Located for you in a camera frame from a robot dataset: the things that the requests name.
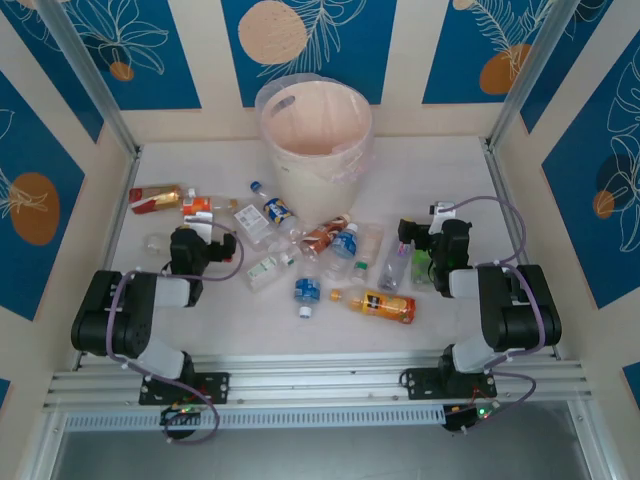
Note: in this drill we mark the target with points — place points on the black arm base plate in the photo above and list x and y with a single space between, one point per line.
420 382
215 387

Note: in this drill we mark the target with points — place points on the square clear white-label bottle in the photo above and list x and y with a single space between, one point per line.
250 220

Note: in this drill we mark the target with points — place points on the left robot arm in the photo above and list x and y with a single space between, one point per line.
110 320

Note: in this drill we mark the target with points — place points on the clear peach label bottle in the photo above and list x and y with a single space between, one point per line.
372 242

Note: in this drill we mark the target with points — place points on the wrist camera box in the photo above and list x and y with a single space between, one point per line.
225 247
411 231

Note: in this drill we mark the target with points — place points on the crushed brown white label bottle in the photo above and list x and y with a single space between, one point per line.
320 237

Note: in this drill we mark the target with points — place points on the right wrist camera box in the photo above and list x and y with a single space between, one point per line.
411 231

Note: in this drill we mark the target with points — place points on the beige plastic bin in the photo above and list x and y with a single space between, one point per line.
320 190

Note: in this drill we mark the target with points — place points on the clear plastic bin liner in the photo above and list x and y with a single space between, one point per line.
261 100

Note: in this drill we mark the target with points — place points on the aluminium frame rail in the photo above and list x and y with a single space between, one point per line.
42 450
590 440

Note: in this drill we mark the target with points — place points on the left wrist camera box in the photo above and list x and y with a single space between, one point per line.
225 247

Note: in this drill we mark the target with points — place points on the aluminium frame post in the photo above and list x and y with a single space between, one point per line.
94 85
526 75

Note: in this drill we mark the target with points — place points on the red gold label bottle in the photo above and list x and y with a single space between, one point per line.
155 199

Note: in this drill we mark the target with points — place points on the green white label bottle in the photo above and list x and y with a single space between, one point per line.
262 272

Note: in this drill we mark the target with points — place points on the controller board with LED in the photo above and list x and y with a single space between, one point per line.
182 412
462 417

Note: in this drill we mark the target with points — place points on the small clear plastic bottle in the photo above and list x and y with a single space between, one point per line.
157 243

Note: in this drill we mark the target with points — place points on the green label clear bottle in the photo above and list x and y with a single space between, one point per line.
420 265

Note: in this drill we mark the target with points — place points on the blue yellow Pepsi bottle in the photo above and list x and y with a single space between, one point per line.
277 210

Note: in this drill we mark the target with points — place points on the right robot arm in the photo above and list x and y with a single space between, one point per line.
525 320

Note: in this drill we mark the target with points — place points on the orange juice bottle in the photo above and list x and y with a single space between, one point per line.
380 305

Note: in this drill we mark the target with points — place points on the clear purple tinted bottle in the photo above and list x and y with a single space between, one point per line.
392 270

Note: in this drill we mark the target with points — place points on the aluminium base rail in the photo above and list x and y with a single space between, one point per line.
320 380

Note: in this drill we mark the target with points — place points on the orange white label bottle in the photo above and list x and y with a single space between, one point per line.
200 205

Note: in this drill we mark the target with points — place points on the blue label water bottle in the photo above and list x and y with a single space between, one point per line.
345 243
306 290

